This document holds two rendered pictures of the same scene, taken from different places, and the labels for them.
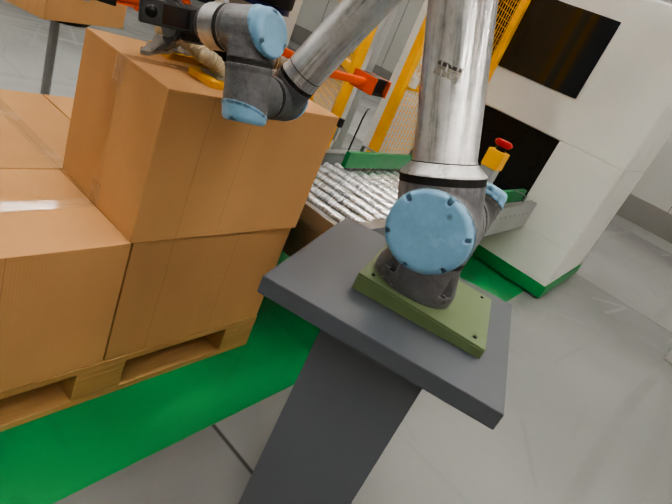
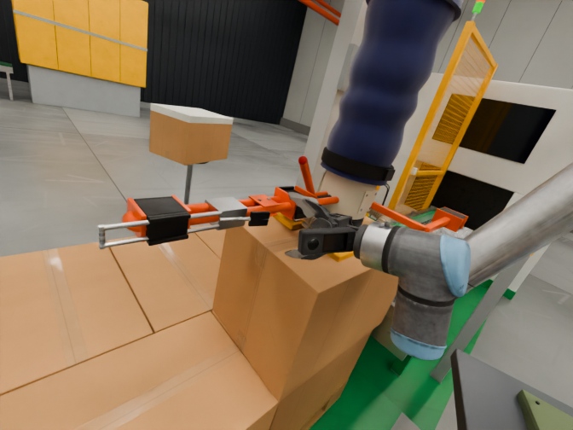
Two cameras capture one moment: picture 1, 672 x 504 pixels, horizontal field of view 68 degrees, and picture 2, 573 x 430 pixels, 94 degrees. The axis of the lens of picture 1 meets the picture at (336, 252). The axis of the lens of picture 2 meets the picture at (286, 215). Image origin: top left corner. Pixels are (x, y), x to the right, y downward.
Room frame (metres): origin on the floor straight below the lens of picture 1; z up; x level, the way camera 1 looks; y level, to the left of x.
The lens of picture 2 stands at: (0.55, 0.49, 1.32)
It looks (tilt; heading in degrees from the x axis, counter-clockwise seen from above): 23 degrees down; 11
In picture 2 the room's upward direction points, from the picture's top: 15 degrees clockwise
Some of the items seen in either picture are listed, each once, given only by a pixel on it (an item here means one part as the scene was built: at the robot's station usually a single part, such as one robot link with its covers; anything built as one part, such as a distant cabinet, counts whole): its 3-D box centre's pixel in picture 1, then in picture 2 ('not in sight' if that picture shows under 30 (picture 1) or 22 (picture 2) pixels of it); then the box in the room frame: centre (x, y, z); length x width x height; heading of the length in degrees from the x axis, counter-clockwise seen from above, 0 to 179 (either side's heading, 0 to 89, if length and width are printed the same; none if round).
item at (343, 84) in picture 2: not in sight; (352, 70); (2.85, 0.73, 1.62); 0.20 x 0.05 x 0.30; 150
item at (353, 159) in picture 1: (415, 159); (415, 217); (3.20, -0.22, 0.60); 1.60 x 0.11 x 0.09; 150
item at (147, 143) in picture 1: (206, 142); (316, 277); (1.42, 0.49, 0.74); 0.60 x 0.40 x 0.40; 148
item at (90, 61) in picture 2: not in sight; (86, 49); (5.84, 6.83, 1.24); 2.22 x 0.91 x 2.48; 149
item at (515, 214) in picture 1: (462, 226); not in sight; (2.60, -0.56, 0.50); 2.31 x 0.05 x 0.19; 150
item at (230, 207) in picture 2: not in sight; (225, 212); (1.04, 0.72, 1.07); 0.07 x 0.07 x 0.04; 60
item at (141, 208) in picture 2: not in sight; (159, 216); (0.92, 0.79, 1.07); 0.08 x 0.07 x 0.05; 150
